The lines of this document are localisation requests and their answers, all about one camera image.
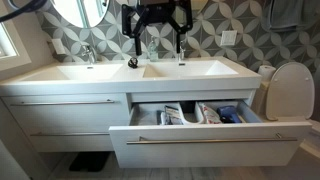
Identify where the white and blue packet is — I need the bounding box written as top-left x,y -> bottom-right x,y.
164,105 -> 184,126

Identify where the white toilet lid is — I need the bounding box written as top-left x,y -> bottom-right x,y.
265,61 -> 316,122

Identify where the beige toilet paper stand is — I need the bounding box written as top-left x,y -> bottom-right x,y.
251,80 -> 270,117

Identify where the small black round object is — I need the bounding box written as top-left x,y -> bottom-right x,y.
127,56 -> 139,70

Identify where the clear soap dispenser bottle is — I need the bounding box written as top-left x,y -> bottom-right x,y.
147,35 -> 160,63

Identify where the chrome sink faucet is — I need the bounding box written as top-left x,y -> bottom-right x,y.
177,39 -> 188,66
80,42 -> 99,65

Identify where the white framed window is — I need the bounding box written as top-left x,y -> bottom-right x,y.
0,9 -> 33,72

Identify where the white toilet paper roll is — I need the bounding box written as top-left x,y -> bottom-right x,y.
257,64 -> 277,83

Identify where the round wall mirror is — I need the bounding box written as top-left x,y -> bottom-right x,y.
50,0 -> 111,30
191,0 -> 210,16

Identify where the grey hanging towel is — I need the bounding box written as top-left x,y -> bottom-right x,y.
261,0 -> 320,33

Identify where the white double sink vanity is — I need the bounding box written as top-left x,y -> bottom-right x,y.
0,55 -> 263,154

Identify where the small blue white tube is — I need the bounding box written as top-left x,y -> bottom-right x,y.
156,110 -> 168,126

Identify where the white drawer with inner compartments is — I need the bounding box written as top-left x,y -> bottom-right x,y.
108,99 -> 313,169

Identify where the thick black hose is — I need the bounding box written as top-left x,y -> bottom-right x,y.
0,0 -> 49,24

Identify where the white vanity drawer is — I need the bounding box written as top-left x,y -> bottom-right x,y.
1,92 -> 131,134
28,125 -> 116,153

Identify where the black floor mat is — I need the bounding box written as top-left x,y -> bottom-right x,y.
68,151 -> 111,173

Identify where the red and white pouch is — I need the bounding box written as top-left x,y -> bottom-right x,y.
197,102 -> 223,125

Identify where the white wall outlet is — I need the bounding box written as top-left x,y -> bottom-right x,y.
51,37 -> 67,56
219,29 -> 239,47

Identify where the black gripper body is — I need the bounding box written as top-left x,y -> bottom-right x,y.
137,0 -> 175,22

